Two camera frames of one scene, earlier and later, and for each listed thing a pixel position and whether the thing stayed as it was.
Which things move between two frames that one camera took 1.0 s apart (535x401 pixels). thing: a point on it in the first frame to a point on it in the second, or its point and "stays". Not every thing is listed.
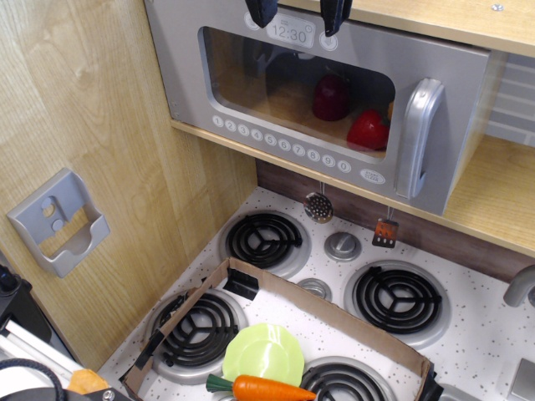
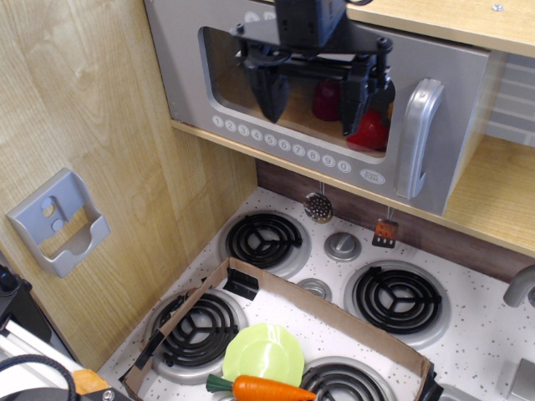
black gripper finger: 262,11 to 270,87
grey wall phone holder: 49,210 stays
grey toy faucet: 520,286 stays
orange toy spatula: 385,230 stays
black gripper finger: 334,13 to 367,87
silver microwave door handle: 423,104 stays
